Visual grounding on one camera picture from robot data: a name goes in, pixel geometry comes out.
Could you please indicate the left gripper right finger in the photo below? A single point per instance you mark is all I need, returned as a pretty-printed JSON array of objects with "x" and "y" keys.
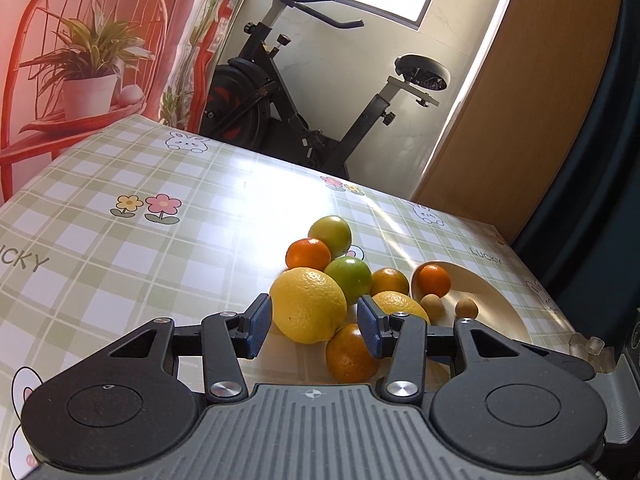
[{"x": 408, "y": 341}]

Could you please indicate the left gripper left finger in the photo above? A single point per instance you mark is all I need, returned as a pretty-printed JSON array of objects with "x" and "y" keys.
[{"x": 221, "y": 340}]

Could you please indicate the large yellow lemon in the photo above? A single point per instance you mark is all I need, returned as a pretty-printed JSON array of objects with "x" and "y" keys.
[{"x": 390, "y": 302}]

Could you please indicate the dark orange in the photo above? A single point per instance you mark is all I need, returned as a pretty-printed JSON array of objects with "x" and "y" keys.
[{"x": 347, "y": 356}]

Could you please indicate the dark orange brownish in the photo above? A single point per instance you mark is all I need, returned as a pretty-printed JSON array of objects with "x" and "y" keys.
[{"x": 389, "y": 280}]

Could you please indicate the bright orange tangerine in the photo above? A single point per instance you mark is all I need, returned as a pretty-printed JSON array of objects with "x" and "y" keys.
[{"x": 434, "y": 280}]

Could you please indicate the green apple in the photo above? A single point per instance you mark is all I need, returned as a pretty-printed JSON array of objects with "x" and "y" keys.
[{"x": 352, "y": 275}]

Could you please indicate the beige round plate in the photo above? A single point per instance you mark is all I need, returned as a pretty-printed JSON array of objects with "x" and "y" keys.
[{"x": 493, "y": 309}]

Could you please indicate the small orange tangerine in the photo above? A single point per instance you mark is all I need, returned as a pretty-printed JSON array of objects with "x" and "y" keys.
[{"x": 308, "y": 253}]

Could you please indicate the yellow-green apple far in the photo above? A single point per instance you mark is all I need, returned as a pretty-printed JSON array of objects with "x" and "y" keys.
[{"x": 334, "y": 232}]

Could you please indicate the dark teal curtain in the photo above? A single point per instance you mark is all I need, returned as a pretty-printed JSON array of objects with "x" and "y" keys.
[{"x": 583, "y": 239}]

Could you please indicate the wooden panel door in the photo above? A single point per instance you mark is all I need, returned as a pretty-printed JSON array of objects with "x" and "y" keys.
[{"x": 512, "y": 131}]

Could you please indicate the red printed backdrop curtain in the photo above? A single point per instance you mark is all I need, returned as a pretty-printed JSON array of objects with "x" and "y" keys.
[{"x": 69, "y": 68}]

